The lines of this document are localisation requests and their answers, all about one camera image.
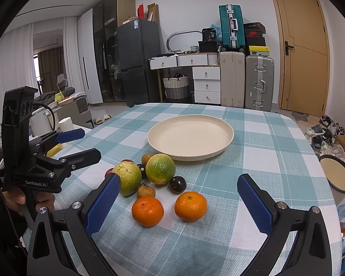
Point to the orange mandarin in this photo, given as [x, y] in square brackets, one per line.
[147, 211]
[190, 206]

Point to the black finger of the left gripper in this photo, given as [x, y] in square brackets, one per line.
[81, 159]

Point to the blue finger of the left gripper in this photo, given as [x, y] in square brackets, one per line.
[68, 136]

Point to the brown longan fruit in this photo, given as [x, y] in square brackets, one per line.
[146, 191]

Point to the silver suitcase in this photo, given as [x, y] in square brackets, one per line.
[259, 81]

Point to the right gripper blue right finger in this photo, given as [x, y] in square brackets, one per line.
[275, 219]

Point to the woven laundry basket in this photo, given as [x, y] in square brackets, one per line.
[176, 87]

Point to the brown longan near plate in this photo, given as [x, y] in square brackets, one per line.
[145, 158]

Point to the white drawer desk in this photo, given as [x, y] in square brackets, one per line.
[206, 74]

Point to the green-orange round citrus fruit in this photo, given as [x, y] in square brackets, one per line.
[160, 169]

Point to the cream round plate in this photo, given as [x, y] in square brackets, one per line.
[191, 137]

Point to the dark purple plum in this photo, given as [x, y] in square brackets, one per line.
[177, 184]
[142, 169]

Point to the beige suitcase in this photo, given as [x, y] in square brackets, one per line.
[232, 69]

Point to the round mirror tray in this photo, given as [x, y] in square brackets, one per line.
[334, 169]

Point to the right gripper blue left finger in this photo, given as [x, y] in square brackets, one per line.
[84, 218]

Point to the teal suitcase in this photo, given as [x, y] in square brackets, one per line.
[232, 26]

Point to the white paper towel roll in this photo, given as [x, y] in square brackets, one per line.
[66, 124]

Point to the yellow-green guava fruit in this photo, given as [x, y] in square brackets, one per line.
[130, 176]

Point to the red tomato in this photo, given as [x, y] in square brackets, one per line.
[127, 160]
[110, 170]

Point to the dark glass wardrobe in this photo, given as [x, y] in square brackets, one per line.
[108, 15]

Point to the wooden door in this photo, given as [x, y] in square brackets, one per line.
[304, 56]

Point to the stacked shoe boxes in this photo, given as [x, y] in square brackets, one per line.
[254, 35]

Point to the person's left hand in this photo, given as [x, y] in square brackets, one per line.
[15, 198]

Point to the black refrigerator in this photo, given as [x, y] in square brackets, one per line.
[138, 42]

